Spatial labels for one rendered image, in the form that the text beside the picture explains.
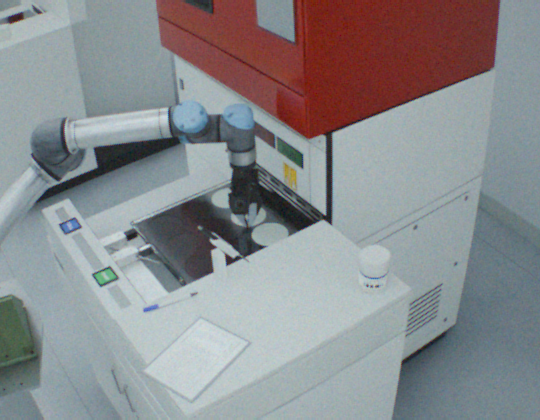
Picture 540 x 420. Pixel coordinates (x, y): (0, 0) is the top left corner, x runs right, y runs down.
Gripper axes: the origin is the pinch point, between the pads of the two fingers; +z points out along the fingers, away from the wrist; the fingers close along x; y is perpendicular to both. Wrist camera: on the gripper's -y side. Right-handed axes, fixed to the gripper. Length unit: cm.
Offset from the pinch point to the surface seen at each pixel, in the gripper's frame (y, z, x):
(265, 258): -20.2, -5.2, -6.3
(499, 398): 3, 92, -92
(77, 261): -21.2, -4.8, 43.5
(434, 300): 27, 58, -63
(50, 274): 78, 91, 109
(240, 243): -6.4, 1.4, 1.5
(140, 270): -15.4, 3.2, 28.3
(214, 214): 6.6, 1.2, 10.0
